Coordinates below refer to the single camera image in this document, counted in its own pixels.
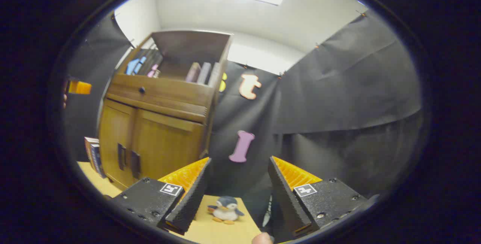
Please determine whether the black backdrop cloth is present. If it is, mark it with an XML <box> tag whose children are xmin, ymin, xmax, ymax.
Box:
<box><xmin>64</xmin><ymin>9</ymin><xmax>423</xmax><ymax>233</ymax></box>

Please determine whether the pinkish book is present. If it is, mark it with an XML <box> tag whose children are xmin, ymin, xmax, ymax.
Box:
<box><xmin>186</xmin><ymin>62</ymin><xmax>201</xmax><ymax>83</ymax></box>

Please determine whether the dark door handle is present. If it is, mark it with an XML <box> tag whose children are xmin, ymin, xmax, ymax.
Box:
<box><xmin>118</xmin><ymin>143</ymin><xmax>127</xmax><ymax>171</ymax></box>
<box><xmin>131</xmin><ymin>151</ymin><xmax>141</xmax><ymax>179</ymax></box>

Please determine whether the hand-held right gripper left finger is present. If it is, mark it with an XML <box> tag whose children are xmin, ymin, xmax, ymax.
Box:
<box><xmin>109</xmin><ymin>157</ymin><xmax>212</xmax><ymax>236</ymax></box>

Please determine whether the dark left door handle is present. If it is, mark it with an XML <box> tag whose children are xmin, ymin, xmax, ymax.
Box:
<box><xmin>118</xmin><ymin>143</ymin><xmax>127</xmax><ymax>171</ymax></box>

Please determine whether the grey book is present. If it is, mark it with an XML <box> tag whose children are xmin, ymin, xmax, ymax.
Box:
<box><xmin>197</xmin><ymin>62</ymin><xmax>212</xmax><ymax>85</ymax></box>

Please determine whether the dark blue book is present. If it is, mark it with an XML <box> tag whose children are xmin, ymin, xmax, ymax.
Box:
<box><xmin>91</xmin><ymin>144</ymin><xmax>107</xmax><ymax>179</ymax></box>

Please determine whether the dark right door handle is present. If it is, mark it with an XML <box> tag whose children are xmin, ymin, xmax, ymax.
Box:
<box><xmin>131</xmin><ymin>151</ymin><xmax>141</xmax><ymax>179</ymax></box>

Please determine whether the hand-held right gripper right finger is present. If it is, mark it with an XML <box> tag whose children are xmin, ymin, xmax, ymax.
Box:
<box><xmin>268</xmin><ymin>156</ymin><xmax>376</xmax><ymax>239</ymax></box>

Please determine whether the wooden cabinet drawer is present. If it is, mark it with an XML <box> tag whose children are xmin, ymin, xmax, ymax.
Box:
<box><xmin>108</xmin><ymin>74</ymin><xmax>215</xmax><ymax>108</ymax></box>

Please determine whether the penguin plush toy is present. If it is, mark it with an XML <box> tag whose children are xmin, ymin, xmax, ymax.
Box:
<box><xmin>207</xmin><ymin>196</ymin><xmax>245</xmax><ymax>224</ymax></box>

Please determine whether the wooden double-door shoe cabinet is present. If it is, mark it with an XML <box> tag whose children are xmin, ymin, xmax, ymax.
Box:
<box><xmin>98</xmin><ymin>30</ymin><xmax>233</xmax><ymax>191</ymax></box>

